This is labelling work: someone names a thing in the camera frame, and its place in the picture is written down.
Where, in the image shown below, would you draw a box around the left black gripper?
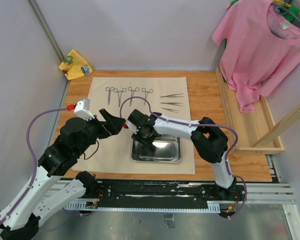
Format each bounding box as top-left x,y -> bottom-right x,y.
76,108 -> 126,156

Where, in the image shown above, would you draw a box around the stainless steel tray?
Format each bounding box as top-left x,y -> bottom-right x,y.
131,135 -> 181,164

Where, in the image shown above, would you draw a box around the steel surgical scissors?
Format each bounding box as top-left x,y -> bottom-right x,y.
105,86 -> 115,105

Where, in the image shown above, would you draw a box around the steel hemostat clamp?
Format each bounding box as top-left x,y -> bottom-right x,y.
127,86 -> 140,106

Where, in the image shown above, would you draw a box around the long steel hemostat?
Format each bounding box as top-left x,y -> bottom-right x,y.
141,88 -> 154,106

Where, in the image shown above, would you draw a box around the beige cloth wrap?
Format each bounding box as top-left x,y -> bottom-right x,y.
72,77 -> 195,175

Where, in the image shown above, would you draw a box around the steel surgical forceps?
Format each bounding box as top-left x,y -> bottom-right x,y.
160,93 -> 184,98

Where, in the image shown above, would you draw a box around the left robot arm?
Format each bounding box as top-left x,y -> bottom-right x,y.
0,109 -> 126,240

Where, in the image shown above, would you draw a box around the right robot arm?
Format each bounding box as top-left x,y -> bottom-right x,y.
125,109 -> 235,200

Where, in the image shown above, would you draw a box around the yellow printed cloth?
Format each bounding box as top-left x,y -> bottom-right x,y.
58,49 -> 94,81

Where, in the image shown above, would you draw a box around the pink t-shirt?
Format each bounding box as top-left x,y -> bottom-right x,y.
212,0 -> 300,113

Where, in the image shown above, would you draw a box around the wooden pole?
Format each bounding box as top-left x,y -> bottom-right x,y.
253,103 -> 300,147

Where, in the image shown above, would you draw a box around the green clothes hanger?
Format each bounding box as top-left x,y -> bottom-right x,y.
272,0 -> 300,30

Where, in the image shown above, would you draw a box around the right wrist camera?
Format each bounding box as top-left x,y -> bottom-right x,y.
123,120 -> 138,134

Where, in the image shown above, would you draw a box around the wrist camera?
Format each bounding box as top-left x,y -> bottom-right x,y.
123,120 -> 138,134
66,98 -> 95,121

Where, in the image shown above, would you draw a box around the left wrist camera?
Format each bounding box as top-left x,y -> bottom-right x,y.
66,98 -> 95,121

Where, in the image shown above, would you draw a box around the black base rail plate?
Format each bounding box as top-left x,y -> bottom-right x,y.
81,179 -> 244,210

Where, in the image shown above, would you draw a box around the wooden tray frame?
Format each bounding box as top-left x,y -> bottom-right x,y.
215,67 -> 285,155

